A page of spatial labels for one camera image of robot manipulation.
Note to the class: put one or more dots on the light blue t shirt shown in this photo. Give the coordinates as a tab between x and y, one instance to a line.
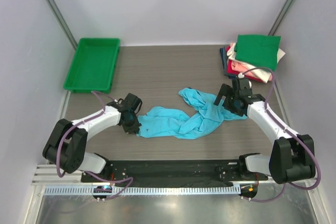
160	121

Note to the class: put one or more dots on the folded cream t shirt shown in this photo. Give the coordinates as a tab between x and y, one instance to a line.
255	59

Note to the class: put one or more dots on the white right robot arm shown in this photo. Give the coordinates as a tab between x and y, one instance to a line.
292	155

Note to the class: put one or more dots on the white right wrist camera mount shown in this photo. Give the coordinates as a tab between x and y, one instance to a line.
244	83

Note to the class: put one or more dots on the folded green t shirt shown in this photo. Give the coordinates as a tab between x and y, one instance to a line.
258	50

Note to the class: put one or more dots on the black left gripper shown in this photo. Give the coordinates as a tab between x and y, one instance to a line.
134	128

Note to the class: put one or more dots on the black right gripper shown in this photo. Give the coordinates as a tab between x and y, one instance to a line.
224	90

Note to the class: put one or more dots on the left aluminium corner post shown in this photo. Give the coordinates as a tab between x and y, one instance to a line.
62	22

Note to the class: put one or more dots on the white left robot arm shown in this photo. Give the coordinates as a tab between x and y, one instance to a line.
66	146

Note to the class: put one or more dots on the green plastic tray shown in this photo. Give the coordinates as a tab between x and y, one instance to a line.
93	65

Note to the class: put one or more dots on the slotted grey cable duct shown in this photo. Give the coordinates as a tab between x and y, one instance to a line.
102	190

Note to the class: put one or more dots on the aluminium frame rail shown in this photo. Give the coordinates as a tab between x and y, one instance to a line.
46	174

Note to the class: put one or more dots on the right aluminium corner post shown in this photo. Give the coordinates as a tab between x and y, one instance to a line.
281	16

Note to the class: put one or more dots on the folded pink t shirt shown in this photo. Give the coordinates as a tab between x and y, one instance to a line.
239	67

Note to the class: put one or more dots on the folded red t shirt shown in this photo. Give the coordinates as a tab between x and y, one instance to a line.
262	76

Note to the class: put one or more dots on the folded navy t shirt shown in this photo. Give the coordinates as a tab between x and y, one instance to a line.
228	71

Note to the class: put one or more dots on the aluminium corner post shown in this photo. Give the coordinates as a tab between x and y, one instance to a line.
62	22
281	16

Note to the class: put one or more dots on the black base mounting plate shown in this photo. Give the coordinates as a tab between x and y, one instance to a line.
180	173

